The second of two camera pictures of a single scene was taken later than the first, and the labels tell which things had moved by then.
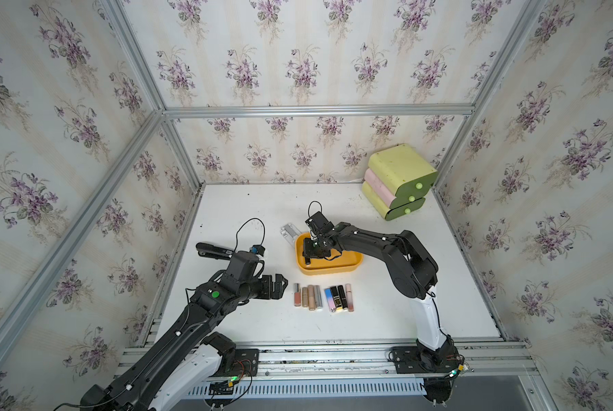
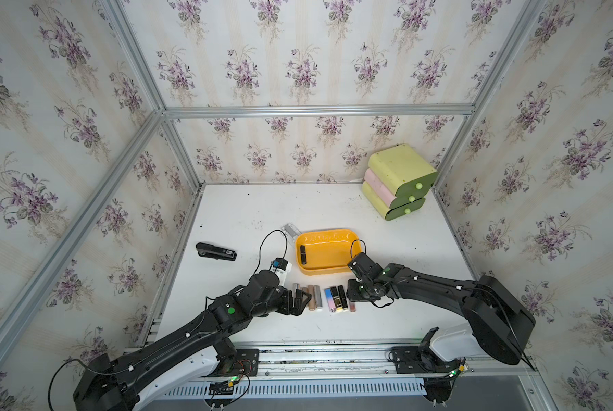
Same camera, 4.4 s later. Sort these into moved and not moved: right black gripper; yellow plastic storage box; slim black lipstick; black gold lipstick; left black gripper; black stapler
Moved: left black gripper; right black gripper
Not moved: yellow plastic storage box; black gold lipstick; black stapler; slim black lipstick
